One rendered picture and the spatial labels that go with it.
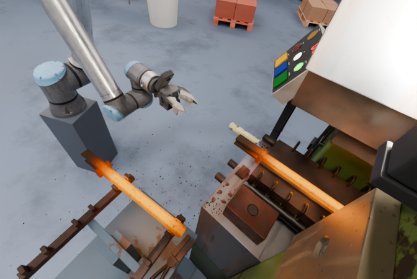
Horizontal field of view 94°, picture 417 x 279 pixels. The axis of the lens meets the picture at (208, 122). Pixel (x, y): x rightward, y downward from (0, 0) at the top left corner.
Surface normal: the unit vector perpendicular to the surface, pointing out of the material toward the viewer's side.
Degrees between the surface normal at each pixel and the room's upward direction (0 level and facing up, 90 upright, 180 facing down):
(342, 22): 90
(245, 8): 90
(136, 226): 0
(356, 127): 90
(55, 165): 0
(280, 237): 0
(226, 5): 90
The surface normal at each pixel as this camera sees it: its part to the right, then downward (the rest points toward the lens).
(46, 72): 0.07, -0.62
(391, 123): -0.65, 0.51
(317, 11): -0.18, 0.70
